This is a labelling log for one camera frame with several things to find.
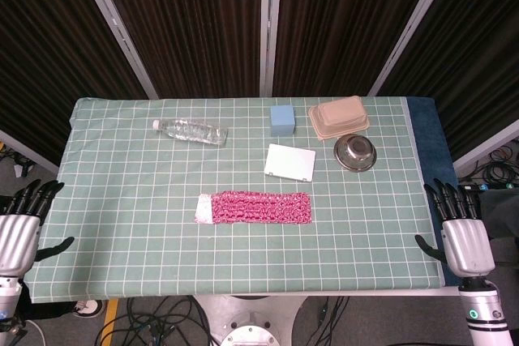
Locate stainless steel bowl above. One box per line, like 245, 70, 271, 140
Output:
333, 133, 378, 172

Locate yellow floor tape strip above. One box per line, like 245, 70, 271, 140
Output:
98, 298, 119, 346

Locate beige plastic food container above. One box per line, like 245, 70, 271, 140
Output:
307, 95, 371, 143

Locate black floor cable bundle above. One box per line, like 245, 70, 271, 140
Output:
0, 141, 36, 179
115, 296, 216, 346
457, 147, 519, 194

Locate clear plastic water bottle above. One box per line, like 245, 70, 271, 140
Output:
152, 117, 229, 147

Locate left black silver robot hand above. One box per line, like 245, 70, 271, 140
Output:
0, 178, 76, 279

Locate white flat hinged case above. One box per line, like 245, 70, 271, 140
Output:
264, 143, 317, 183

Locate light blue cube block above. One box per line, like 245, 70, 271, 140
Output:
269, 105, 296, 137

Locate dark blue cloth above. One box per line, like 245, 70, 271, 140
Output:
404, 96, 463, 287

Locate grey metal partition rail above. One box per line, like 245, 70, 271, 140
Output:
452, 117, 519, 173
0, 129, 61, 176

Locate dark ribbed partition panel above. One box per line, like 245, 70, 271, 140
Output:
92, 0, 265, 99
0, 0, 148, 156
379, 0, 519, 161
272, 0, 442, 98

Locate grey metal partition post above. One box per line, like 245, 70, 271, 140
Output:
259, 0, 284, 98
367, 0, 461, 97
71, 0, 160, 100

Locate green white grid tablecloth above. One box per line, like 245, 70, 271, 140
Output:
23, 96, 444, 303

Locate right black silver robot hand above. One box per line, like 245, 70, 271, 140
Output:
414, 177, 496, 279

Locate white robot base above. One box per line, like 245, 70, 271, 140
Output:
193, 294, 306, 346

